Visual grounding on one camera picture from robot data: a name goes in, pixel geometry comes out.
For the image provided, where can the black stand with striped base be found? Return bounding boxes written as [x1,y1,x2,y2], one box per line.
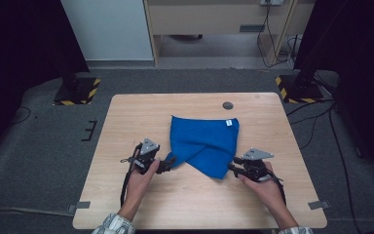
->
[275,61,325,104]
[53,64,101,106]

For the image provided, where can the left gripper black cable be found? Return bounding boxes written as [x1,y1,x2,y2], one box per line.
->
[120,144,143,208]

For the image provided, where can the grey tape piece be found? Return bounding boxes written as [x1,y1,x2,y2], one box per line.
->
[307,200,331,211]
[67,201,92,214]

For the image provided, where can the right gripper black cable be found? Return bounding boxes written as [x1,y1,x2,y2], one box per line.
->
[269,170,287,207]

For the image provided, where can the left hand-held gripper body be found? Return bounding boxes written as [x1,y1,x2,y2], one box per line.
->
[131,137,161,175]

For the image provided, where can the black curtain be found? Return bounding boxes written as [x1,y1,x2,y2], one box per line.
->
[293,0,374,187]
[0,0,91,165]

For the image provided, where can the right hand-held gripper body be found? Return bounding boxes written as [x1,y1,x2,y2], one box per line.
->
[242,147,275,183]

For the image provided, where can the person's left hand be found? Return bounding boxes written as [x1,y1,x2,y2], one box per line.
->
[125,158,161,209]

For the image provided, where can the tangled cable bundle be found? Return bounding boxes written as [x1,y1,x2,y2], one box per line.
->
[285,33,304,71]

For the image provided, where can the black power strip cable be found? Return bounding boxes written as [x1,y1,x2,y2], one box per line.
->
[256,3,290,68]

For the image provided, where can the person's left striped sleeve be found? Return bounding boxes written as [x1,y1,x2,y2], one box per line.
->
[92,213,136,234]

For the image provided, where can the white cabinet panel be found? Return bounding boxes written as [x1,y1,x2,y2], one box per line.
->
[60,0,154,61]

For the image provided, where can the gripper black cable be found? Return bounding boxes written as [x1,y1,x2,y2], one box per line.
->
[269,170,287,207]
[120,144,143,208]

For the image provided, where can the person's right hand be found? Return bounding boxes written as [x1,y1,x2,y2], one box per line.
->
[238,161,287,213]

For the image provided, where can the blue microfiber cloth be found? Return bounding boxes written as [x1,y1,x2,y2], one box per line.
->
[168,115,241,180]

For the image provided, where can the person's right striped sleeve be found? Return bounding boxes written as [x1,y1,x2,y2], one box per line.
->
[278,225,316,234]

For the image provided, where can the long black floor cable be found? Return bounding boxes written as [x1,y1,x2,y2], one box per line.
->
[327,103,355,234]

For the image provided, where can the thin black floor cable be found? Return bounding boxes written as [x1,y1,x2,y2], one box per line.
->
[13,106,33,125]

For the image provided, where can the person's striped sleeve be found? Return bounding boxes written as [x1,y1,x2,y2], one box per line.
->
[92,213,136,234]
[278,225,316,234]

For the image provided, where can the dark desk drawer handle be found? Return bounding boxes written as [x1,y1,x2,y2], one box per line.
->
[239,23,266,33]

